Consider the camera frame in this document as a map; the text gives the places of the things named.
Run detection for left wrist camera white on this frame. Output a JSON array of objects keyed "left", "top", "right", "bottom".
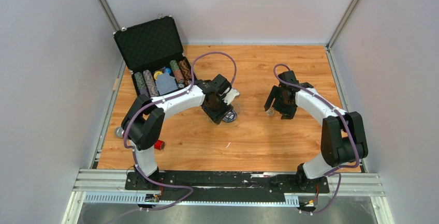
[{"left": 221, "top": 87, "right": 240, "bottom": 105}]

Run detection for purple cable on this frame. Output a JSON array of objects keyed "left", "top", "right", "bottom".
[
  {"left": 273, "top": 64, "right": 361, "bottom": 215},
  {"left": 123, "top": 51, "right": 238, "bottom": 213}
]

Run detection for blue playing card deck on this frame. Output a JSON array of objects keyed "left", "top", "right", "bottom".
[{"left": 155, "top": 72, "right": 178, "bottom": 95}]

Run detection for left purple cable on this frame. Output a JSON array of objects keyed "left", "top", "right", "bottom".
[{"left": 123, "top": 51, "right": 238, "bottom": 213}]

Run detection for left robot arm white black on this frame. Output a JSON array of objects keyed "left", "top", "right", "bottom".
[{"left": 121, "top": 74, "right": 240, "bottom": 189}]

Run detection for red glitter tube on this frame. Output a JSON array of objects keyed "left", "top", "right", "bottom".
[{"left": 154, "top": 140, "right": 165, "bottom": 151}]

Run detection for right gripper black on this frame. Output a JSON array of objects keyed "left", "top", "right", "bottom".
[{"left": 265, "top": 86, "right": 297, "bottom": 120}]

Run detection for orange black chip stack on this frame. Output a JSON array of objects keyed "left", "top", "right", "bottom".
[{"left": 179, "top": 60, "right": 192, "bottom": 85}]

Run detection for yellow dealer button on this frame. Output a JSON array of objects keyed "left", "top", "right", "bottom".
[{"left": 153, "top": 71, "right": 163, "bottom": 80}]

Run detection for black poker chip case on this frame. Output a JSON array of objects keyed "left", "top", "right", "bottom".
[{"left": 113, "top": 16, "right": 191, "bottom": 96}]

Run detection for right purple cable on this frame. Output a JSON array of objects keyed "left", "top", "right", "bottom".
[{"left": 273, "top": 64, "right": 361, "bottom": 215}]

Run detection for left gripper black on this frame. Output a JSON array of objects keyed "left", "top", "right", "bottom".
[{"left": 202, "top": 95, "right": 233, "bottom": 125}]

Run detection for purple chip stack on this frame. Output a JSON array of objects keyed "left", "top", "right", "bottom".
[{"left": 143, "top": 70, "right": 159, "bottom": 97}]

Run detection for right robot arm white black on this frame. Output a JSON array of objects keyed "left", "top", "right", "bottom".
[{"left": 264, "top": 70, "right": 368, "bottom": 192}]

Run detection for pink green chip stack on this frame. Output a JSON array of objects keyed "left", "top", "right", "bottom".
[{"left": 169, "top": 60, "right": 186, "bottom": 88}]

